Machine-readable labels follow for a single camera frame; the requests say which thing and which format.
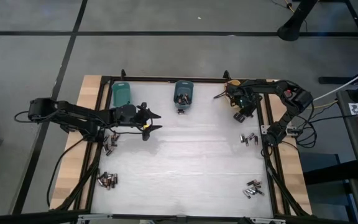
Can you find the black stand pole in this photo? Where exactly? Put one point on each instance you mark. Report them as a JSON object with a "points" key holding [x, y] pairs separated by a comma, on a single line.
{"points": [[294, 25]]}

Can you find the black frame clamp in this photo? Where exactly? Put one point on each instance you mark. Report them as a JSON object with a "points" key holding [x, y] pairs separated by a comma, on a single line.
{"points": [[226, 74], [123, 74]]}

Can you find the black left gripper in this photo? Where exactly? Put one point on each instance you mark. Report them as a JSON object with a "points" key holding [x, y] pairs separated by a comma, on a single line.
{"points": [[127, 113]]}

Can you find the blue plastic bin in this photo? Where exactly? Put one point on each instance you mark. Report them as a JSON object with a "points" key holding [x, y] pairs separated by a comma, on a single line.
{"points": [[183, 85]]}

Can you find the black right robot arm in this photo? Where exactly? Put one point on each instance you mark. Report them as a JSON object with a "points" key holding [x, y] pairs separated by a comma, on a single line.
{"points": [[297, 96]]}

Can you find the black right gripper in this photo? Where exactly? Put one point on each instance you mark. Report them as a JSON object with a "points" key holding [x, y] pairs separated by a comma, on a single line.
{"points": [[244, 93]]}

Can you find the silver metal bracket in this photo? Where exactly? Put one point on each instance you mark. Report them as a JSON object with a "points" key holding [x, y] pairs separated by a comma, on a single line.
{"points": [[95, 216], [267, 221]]}

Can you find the black metal leg frame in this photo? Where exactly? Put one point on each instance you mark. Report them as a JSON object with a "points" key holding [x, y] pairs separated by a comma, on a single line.
{"points": [[334, 80]]}

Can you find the black crossbeam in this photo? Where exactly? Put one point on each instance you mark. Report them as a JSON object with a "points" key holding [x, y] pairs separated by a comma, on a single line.
{"points": [[26, 217]]}

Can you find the teal plastic bin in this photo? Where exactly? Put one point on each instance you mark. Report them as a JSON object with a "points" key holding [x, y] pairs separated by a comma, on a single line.
{"points": [[121, 93]]}

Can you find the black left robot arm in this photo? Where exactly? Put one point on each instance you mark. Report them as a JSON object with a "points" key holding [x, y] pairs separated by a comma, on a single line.
{"points": [[73, 116]]}

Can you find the dark desk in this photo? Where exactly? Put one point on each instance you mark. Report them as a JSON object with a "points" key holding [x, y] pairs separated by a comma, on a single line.
{"points": [[353, 149]]}

